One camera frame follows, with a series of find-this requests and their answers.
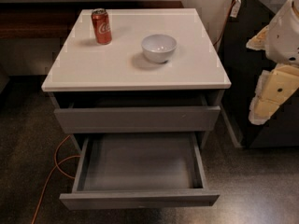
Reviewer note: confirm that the black cabinet on right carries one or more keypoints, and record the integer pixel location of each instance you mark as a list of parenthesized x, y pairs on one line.
[(243, 66)]

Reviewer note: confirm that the red cola can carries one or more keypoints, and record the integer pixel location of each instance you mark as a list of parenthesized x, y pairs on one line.
[(101, 26)]

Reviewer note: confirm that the grey top drawer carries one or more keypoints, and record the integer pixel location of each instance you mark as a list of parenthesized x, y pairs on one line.
[(139, 119)]

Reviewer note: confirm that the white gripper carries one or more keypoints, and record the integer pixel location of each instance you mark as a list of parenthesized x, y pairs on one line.
[(284, 37)]

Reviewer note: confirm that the white top grey drawer cabinet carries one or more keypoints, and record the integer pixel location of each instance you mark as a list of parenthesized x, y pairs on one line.
[(86, 74)]

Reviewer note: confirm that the grey drawer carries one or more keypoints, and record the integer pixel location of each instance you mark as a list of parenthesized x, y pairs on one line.
[(139, 170), (139, 119)]

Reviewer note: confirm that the dark wooden bench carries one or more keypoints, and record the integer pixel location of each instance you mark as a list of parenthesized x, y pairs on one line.
[(56, 19)]

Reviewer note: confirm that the white ceramic bowl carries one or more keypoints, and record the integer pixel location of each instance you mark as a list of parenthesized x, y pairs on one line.
[(158, 48)]

